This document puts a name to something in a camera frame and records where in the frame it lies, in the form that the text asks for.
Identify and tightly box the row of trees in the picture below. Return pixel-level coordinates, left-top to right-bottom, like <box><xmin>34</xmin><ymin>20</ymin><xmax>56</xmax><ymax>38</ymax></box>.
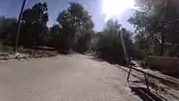
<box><xmin>0</xmin><ymin>0</ymin><xmax>179</xmax><ymax>74</ymax></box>

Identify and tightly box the pale gravel path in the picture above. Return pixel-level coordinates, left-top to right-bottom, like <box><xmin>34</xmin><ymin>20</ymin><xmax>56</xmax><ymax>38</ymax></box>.
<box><xmin>0</xmin><ymin>41</ymin><xmax>179</xmax><ymax>101</ymax></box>

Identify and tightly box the grass verge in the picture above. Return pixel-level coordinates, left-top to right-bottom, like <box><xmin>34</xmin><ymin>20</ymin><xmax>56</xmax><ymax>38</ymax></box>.
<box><xmin>0</xmin><ymin>38</ymin><xmax>66</xmax><ymax>73</ymax></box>

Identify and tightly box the tall dark pole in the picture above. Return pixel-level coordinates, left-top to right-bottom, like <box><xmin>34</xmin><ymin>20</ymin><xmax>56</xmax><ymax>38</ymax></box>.
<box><xmin>11</xmin><ymin>0</ymin><xmax>34</xmax><ymax>56</ymax></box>

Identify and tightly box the metal railing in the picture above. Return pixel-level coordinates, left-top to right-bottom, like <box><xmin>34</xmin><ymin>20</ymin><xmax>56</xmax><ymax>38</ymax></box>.
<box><xmin>110</xmin><ymin>54</ymin><xmax>179</xmax><ymax>101</ymax></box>

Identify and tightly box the reddish brown wall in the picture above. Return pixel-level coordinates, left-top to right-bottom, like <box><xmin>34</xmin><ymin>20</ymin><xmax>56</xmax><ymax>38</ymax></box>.
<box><xmin>144</xmin><ymin>52</ymin><xmax>179</xmax><ymax>81</ymax></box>

